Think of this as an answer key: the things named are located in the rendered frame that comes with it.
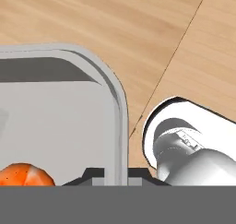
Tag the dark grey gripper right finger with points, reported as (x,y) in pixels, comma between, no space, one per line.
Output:
(137,174)

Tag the white round object, black rim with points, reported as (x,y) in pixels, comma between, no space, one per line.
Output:
(199,160)

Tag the orange shrimp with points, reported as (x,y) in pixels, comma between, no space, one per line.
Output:
(26,175)

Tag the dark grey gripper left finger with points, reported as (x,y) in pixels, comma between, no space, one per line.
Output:
(96,174)

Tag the grey meat container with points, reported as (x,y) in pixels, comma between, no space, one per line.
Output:
(61,123)

